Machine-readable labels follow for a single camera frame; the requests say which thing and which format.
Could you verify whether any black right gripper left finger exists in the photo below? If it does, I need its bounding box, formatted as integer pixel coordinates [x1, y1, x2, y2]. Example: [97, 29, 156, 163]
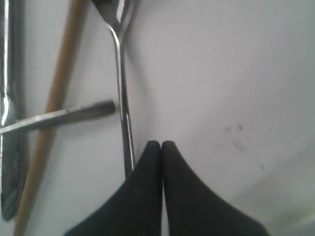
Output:
[65, 141, 162, 236]

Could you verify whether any stainless steel fork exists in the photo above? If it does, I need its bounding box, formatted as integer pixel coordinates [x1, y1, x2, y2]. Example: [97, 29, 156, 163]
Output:
[0, 100, 116, 134]

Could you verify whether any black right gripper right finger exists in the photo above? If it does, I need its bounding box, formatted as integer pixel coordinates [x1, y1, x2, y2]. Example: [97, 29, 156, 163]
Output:
[161, 141, 269, 236]

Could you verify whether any stainless steel knife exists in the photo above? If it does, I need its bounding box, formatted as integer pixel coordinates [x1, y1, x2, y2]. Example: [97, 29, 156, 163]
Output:
[0, 0, 25, 222]

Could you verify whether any stainless steel spoon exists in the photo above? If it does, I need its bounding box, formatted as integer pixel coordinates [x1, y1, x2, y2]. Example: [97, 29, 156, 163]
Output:
[93, 0, 135, 177]

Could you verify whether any brown wooden chopstick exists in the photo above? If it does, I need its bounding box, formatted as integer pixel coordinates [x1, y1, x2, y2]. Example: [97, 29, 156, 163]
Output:
[13, 0, 87, 236]

